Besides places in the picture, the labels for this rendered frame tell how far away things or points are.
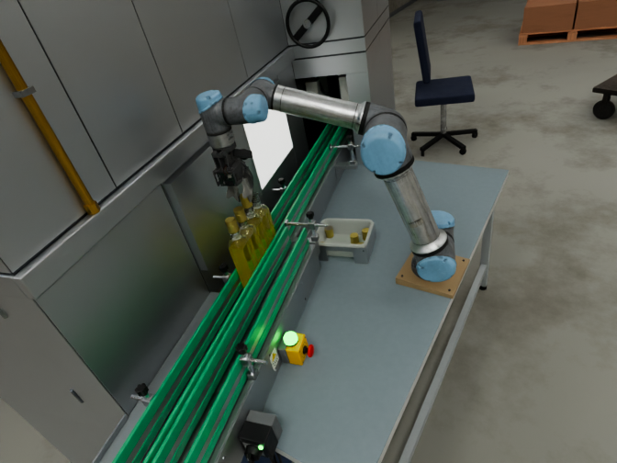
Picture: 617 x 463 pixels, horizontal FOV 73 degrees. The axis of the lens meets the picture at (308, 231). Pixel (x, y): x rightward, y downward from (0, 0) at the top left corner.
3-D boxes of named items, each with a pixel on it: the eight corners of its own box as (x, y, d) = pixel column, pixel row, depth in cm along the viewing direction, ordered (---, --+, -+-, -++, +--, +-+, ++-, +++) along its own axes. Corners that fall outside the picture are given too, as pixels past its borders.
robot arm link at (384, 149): (459, 252, 137) (398, 104, 112) (462, 283, 125) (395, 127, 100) (423, 260, 142) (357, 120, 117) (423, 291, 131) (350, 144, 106)
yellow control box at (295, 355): (289, 345, 137) (285, 331, 132) (310, 348, 134) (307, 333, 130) (282, 363, 131) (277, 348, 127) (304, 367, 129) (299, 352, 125)
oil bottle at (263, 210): (267, 247, 160) (253, 201, 148) (281, 248, 158) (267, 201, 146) (262, 256, 156) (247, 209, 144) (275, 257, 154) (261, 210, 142)
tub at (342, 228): (325, 233, 182) (322, 217, 177) (376, 235, 174) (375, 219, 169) (314, 259, 169) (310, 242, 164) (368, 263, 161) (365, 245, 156)
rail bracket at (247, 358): (252, 369, 116) (239, 339, 109) (276, 374, 114) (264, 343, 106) (246, 382, 113) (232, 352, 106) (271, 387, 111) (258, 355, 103)
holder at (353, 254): (314, 234, 184) (311, 220, 179) (375, 237, 174) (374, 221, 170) (302, 259, 171) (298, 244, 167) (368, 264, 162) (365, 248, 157)
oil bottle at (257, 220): (262, 256, 156) (246, 210, 144) (275, 257, 154) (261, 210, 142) (256, 266, 152) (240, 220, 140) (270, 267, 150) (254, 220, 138)
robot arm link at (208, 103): (216, 96, 110) (187, 100, 112) (228, 135, 116) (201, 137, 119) (227, 86, 116) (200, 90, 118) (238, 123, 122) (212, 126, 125)
